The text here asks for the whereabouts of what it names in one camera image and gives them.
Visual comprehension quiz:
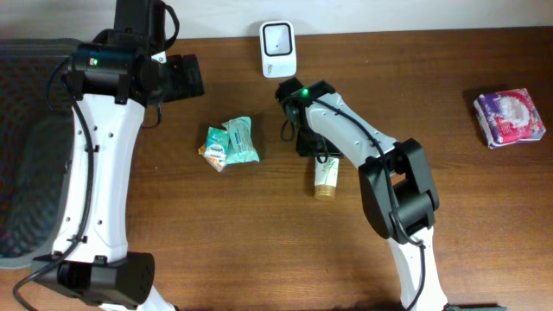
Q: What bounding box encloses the white Pantene tube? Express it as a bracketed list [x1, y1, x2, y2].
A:
[314, 157, 340, 200]

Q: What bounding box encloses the green wipes pack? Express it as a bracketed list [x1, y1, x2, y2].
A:
[222, 117, 259, 164]

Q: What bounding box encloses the orange tissue pack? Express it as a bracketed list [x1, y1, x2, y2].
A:
[198, 144, 226, 172]

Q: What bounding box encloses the red purple tissue pack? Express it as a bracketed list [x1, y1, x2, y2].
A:
[473, 88, 546, 149]

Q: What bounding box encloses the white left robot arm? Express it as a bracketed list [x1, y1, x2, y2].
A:
[29, 0, 205, 310]

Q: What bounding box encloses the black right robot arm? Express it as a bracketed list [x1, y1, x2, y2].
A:
[276, 78, 448, 311]

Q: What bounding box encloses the white barcode scanner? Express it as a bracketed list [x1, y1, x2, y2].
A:
[259, 21, 297, 79]

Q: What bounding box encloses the grey plastic basket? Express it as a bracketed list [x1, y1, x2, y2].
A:
[1, 39, 79, 270]

